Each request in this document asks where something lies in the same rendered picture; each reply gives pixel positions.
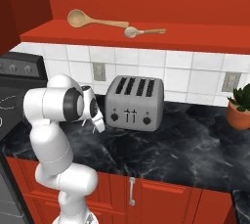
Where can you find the black stove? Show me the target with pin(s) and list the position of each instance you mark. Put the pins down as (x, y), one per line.
(13, 84)

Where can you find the large wooden spoon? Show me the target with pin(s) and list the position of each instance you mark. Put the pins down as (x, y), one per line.
(77, 18)

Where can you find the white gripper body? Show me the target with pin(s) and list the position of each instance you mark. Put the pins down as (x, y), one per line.
(98, 122)

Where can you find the grey stove knob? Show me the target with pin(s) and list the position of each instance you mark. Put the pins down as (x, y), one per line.
(27, 68)
(12, 68)

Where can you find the grey wall outlet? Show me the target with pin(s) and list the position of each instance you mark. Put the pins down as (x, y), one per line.
(99, 71)
(231, 82)

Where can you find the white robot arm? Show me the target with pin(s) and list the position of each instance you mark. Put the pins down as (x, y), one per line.
(52, 149)

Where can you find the terracotta plant pot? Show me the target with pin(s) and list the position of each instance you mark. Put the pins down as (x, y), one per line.
(237, 119)

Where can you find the silver four-slot toaster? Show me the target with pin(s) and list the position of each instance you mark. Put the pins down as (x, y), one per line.
(135, 113)

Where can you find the green succulent plant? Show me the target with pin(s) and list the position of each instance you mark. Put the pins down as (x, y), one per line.
(243, 99)

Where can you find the red cabinet side panel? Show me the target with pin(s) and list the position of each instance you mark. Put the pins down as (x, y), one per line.
(215, 208)

